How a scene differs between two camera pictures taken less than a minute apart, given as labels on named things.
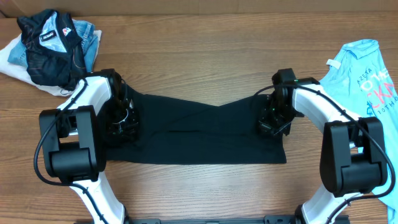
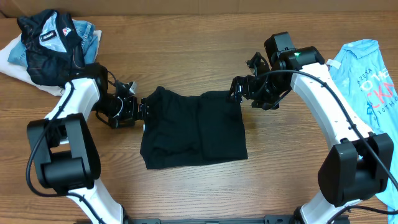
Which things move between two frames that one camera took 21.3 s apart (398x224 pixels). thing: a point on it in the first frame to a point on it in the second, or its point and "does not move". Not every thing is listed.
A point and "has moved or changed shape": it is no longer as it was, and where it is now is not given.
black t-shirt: (176, 132) has moved or changed shape
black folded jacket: (55, 53) does not move
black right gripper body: (278, 120) to (267, 89)
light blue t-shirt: (358, 77) does not move
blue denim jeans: (86, 31) does not move
